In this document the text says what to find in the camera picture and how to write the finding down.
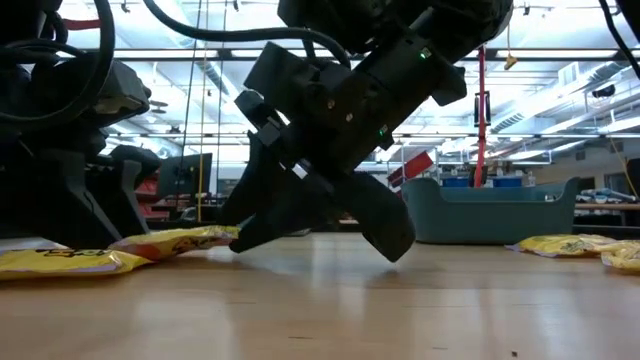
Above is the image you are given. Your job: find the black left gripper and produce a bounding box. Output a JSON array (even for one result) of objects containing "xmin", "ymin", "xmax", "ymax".
[{"xmin": 0, "ymin": 58, "xmax": 163, "ymax": 248}]

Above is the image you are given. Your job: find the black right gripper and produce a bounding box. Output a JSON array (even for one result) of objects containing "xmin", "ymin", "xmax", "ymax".
[{"xmin": 217, "ymin": 38, "xmax": 470, "ymax": 265}]

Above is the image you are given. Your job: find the yellow sour candy pack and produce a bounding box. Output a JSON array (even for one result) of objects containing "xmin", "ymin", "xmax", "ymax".
[
  {"xmin": 504, "ymin": 233, "xmax": 619, "ymax": 259},
  {"xmin": 0, "ymin": 248, "xmax": 151, "ymax": 281},
  {"xmin": 108, "ymin": 224, "xmax": 241, "ymax": 262},
  {"xmin": 599, "ymin": 242, "xmax": 640, "ymax": 274}
]

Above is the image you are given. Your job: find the black background monitor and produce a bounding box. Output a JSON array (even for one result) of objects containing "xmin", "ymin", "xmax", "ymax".
[{"xmin": 156, "ymin": 152, "xmax": 215, "ymax": 200}]

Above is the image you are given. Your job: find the tilted red storage bin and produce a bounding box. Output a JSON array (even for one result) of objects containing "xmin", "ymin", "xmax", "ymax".
[{"xmin": 389, "ymin": 149, "xmax": 435, "ymax": 187}]

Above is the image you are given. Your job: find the red desk lamp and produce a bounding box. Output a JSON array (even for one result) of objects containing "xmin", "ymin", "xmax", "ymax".
[{"xmin": 472, "ymin": 43, "xmax": 494, "ymax": 189}]

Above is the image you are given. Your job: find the dark teal plastic bin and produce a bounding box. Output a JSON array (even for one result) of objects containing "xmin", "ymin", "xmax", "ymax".
[{"xmin": 401, "ymin": 175, "xmax": 584, "ymax": 245}]

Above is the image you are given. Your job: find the blue storage bin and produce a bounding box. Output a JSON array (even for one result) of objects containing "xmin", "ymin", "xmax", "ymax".
[{"xmin": 442, "ymin": 177, "xmax": 524, "ymax": 189}]

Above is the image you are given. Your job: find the wooden workbench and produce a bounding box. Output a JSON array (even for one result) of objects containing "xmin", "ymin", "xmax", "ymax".
[{"xmin": 574, "ymin": 201, "xmax": 640, "ymax": 212}]

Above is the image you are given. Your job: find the yellow hanging cord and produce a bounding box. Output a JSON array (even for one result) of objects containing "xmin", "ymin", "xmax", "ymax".
[{"xmin": 197, "ymin": 49, "xmax": 207, "ymax": 224}]

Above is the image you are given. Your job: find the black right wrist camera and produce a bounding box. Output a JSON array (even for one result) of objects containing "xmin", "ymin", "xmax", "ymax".
[{"xmin": 243, "ymin": 41, "xmax": 354, "ymax": 109}]

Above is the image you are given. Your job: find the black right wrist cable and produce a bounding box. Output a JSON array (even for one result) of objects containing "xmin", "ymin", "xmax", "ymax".
[{"xmin": 142, "ymin": 0, "xmax": 351, "ymax": 69}]

